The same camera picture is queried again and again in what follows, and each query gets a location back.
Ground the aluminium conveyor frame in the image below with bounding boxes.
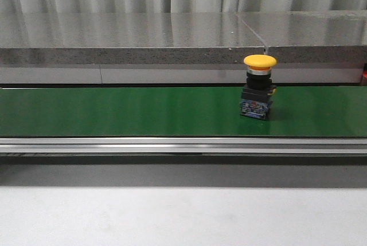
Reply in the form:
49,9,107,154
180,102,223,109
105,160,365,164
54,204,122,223
1,136,366,157

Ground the grey stone slab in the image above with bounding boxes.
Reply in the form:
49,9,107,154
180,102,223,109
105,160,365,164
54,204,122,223
1,13,264,67
237,11,366,65

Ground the green conveyor belt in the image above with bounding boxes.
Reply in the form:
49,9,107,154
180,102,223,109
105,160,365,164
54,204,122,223
1,86,366,137

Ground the grey stone slab left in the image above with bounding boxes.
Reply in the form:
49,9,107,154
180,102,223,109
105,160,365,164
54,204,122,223
1,13,264,67

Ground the grey stone slab right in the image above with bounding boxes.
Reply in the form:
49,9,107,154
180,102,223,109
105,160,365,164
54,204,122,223
237,11,366,65

